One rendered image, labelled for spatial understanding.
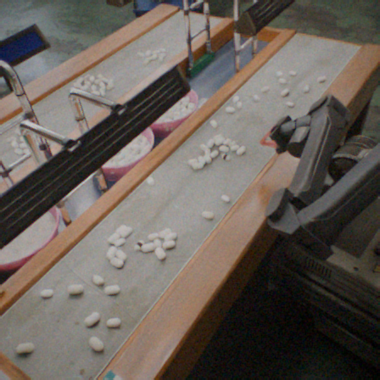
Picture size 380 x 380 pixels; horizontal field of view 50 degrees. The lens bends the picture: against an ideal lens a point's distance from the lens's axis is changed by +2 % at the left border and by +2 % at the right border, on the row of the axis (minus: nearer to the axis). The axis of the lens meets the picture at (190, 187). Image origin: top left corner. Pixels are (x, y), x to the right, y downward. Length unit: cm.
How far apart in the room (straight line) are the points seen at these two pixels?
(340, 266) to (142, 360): 76
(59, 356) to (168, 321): 25
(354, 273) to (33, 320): 96
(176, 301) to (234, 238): 23
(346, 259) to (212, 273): 57
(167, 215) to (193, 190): 13
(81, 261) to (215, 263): 37
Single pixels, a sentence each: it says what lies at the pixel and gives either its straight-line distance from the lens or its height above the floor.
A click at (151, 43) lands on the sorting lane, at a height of 74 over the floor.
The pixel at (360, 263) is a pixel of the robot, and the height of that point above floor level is 47.
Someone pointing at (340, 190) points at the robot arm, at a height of 115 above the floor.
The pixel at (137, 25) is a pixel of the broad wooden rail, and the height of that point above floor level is 76.
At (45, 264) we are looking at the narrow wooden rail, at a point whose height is 76.
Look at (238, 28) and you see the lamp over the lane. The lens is 139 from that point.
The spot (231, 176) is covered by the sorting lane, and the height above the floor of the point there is 74.
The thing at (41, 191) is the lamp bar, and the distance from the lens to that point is 84.
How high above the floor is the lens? 162
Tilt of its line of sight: 45 degrees down
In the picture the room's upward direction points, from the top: 6 degrees counter-clockwise
